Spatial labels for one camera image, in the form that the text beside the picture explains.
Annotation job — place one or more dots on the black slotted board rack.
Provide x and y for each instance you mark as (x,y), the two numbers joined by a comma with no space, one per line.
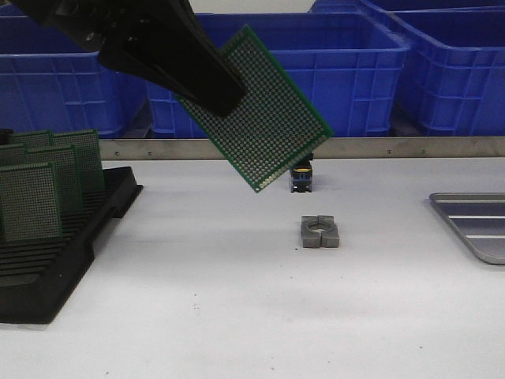
(37,277)

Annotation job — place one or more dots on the rear left green circuit board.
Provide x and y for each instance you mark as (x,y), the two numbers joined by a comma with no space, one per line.
(35,139)

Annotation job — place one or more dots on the green perforated circuit board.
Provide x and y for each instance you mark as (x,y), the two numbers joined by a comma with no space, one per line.
(67,168)
(273,127)
(30,208)

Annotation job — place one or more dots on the right blue plastic bin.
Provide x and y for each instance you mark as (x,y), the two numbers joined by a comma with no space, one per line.
(452,82)

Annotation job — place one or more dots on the rear right green circuit board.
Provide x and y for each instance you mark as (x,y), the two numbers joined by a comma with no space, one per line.
(86,143)

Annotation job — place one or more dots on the left middle green circuit board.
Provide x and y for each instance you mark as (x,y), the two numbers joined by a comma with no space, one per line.
(12,155)

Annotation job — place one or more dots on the center blue plastic bin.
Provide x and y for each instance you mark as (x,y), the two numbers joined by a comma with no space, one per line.
(346,64)

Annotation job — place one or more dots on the left blue plastic bin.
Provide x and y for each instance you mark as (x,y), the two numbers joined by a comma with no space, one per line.
(48,82)

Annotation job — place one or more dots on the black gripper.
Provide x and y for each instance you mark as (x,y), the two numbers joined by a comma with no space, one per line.
(159,41)

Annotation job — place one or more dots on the blue plastic bin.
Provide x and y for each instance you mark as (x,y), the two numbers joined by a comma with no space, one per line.
(48,82)
(452,82)
(346,64)

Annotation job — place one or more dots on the far right blue bin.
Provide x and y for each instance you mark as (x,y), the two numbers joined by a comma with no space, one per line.
(400,5)

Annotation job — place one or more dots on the red emergency stop button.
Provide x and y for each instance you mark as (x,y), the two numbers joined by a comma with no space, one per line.
(301,175)

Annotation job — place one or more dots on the metal tray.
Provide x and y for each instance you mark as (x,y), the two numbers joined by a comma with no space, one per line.
(477,219)

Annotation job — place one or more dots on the grey split clamp block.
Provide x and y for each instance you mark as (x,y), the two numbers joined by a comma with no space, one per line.
(319,232)

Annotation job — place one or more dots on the metal rail strip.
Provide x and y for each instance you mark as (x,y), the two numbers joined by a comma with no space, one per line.
(334,148)

